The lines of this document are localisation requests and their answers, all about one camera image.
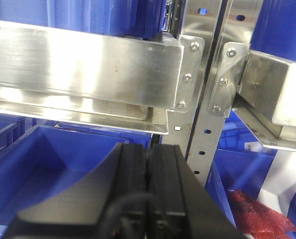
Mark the blue bins on upper shelf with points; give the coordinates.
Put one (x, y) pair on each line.
(135, 18)

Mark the stainless steel shelf rack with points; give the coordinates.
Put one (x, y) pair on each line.
(150, 85)

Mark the blue bin with red bag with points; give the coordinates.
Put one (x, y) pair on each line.
(269, 177)

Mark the blue bin front right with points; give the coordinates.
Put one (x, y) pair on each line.
(44, 162)

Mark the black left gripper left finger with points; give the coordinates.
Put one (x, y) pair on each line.
(110, 202)

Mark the red mesh bag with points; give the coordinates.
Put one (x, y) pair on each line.
(256, 219)

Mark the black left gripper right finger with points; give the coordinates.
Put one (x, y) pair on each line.
(185, 209)

